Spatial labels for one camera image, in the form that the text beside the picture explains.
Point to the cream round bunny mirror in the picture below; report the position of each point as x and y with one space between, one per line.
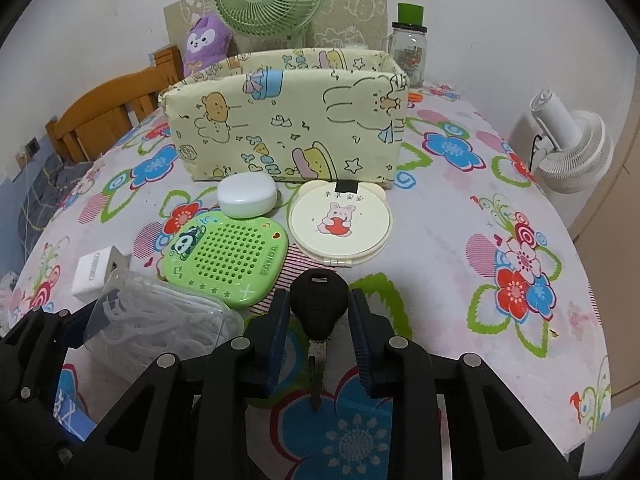
340 223

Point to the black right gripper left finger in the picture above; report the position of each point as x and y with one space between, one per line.
187 419

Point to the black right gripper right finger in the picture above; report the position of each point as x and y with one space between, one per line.
450 418

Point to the clear floss pick box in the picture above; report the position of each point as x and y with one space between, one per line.
137 319

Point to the white charger adapter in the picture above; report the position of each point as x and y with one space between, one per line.
93 270

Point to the white standing fan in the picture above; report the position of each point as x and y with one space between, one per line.
574 151

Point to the cartoon print storage box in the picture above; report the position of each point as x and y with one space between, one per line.
295 114

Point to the black head metal key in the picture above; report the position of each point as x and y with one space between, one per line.
318 299

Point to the green panda speaker box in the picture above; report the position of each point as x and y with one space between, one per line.
236 261

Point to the white oval earbud case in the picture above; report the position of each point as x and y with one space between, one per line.
247 195

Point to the purple plush toy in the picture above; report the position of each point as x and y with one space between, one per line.
207 44

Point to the wooden chair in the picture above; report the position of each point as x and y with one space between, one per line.
97 120

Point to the glass jar green lid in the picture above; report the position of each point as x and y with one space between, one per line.
407 43

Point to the floral white tablecloth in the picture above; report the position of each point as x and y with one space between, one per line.
477 261

